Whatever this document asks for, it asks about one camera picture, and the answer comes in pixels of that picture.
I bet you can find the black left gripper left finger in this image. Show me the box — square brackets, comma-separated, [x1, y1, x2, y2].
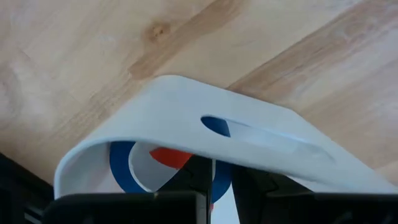
[42, 155, 214, 224]

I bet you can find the dark blue tape roll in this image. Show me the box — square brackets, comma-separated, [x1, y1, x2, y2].
[108, 116, 233, 205]

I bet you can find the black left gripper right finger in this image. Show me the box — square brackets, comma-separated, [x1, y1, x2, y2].
[231, 166, 398, 224]

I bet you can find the red tape roll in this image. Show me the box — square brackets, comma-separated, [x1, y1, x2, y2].
[149, 147, 195, 170]

